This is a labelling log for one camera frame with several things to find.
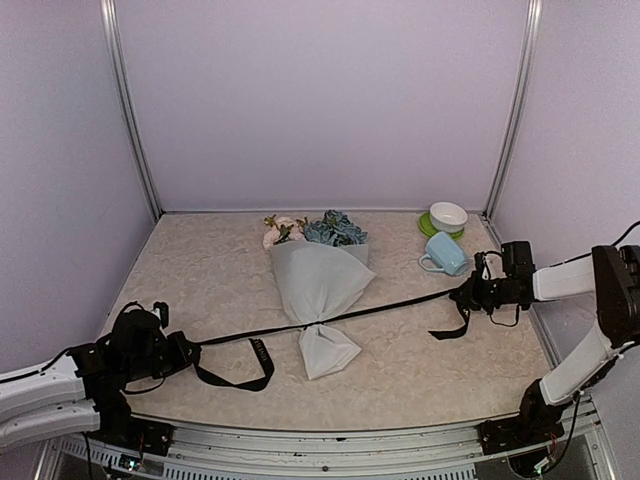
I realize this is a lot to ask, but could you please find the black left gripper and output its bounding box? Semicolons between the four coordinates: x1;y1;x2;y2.
124;330;200;382

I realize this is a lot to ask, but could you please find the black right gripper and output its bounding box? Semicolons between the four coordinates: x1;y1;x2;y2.
451;269;519;314

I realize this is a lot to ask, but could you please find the black strap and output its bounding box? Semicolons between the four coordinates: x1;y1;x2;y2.
192;288;471;394

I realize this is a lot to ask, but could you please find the light blue ceramic mug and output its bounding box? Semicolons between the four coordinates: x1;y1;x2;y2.
418;232;469;277

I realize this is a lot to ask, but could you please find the blue fake hydrangea stem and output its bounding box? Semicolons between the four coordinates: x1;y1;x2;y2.
303;210;368;247

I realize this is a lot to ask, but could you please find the white wrapping paper sheet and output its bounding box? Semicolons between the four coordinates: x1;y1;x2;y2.
270;240;375;380

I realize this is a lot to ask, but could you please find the pink fake rose stem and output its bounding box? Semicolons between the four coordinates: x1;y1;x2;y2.
296;217;309;231
262;214;305;250

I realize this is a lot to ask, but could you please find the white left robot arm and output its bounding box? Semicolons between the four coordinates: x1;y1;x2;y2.
1;302;200;454

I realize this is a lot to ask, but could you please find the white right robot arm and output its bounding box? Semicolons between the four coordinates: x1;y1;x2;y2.
450;223;639;444

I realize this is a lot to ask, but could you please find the white ceramic bowl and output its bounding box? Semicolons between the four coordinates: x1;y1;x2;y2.
429;201;468;234

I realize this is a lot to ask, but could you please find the green round saucer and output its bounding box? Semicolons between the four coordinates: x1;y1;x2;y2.
418;212;465;240

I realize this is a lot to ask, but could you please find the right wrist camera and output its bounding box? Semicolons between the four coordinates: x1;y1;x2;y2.
474;252;492;281

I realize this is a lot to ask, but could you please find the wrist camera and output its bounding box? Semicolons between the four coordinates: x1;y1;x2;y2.
152;301;169;329
474;252;492;281

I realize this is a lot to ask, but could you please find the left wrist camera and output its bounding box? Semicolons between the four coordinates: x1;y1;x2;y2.
152;301;169;329

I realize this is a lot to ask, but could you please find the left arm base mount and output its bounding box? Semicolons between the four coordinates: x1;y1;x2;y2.
88;412;174;456

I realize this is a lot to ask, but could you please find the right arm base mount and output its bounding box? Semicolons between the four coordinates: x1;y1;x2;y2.
476;379;572;455

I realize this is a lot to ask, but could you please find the aluminium front rail frame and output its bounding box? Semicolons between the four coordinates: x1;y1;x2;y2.
34;394;619;480

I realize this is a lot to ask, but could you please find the right aluminium corner post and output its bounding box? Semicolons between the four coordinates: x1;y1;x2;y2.
483;0;543;221

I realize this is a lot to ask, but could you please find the aluminium corner post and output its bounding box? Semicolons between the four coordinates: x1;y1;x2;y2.
483;0;543;221
100;0;164;223

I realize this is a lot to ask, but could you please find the left aluminium corner post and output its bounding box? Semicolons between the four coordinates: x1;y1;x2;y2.
100;0;164;223

